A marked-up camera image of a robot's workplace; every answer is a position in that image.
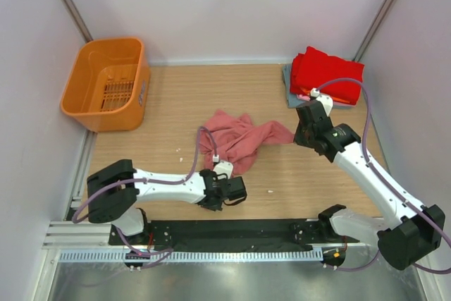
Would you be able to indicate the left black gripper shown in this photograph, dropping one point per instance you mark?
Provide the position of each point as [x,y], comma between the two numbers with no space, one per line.
[218,207]

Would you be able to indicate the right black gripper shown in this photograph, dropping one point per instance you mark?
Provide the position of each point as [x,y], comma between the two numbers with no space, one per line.
[298,137]

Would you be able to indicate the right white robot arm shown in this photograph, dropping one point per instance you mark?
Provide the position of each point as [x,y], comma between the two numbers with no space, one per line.
[409,230]

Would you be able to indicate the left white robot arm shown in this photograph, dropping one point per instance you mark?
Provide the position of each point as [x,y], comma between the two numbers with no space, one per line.
[114,190]

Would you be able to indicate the light pink folded t shirt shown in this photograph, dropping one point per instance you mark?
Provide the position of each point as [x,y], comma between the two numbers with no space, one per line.
[303,102]

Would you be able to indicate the grey folded t shirt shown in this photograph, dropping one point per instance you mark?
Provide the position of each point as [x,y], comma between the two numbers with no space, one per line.
[292,99]

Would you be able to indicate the orange folded t shirt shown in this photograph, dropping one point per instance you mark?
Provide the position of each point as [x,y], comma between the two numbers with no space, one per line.
[338,98]

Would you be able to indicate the red folded t shirt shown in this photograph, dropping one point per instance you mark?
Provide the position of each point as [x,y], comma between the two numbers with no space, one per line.
[314,68]

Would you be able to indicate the orange plastic basket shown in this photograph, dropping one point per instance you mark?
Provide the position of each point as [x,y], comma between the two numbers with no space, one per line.
[108,85]

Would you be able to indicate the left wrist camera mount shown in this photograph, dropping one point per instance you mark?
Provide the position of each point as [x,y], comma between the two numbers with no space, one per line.
[222,167]

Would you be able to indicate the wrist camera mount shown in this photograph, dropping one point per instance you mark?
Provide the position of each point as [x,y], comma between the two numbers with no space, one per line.
[222,167]
[324,99]

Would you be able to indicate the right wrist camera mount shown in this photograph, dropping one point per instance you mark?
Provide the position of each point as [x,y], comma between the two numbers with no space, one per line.
[324,99]

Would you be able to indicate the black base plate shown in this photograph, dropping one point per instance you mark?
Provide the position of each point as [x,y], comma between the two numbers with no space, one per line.
[186,233]

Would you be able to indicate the aluminium frame rail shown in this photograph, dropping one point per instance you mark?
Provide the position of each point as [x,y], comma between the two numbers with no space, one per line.
[65,234]

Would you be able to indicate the white slotted cable duct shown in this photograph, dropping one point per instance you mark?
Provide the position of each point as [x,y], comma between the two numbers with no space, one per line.
[123,256]

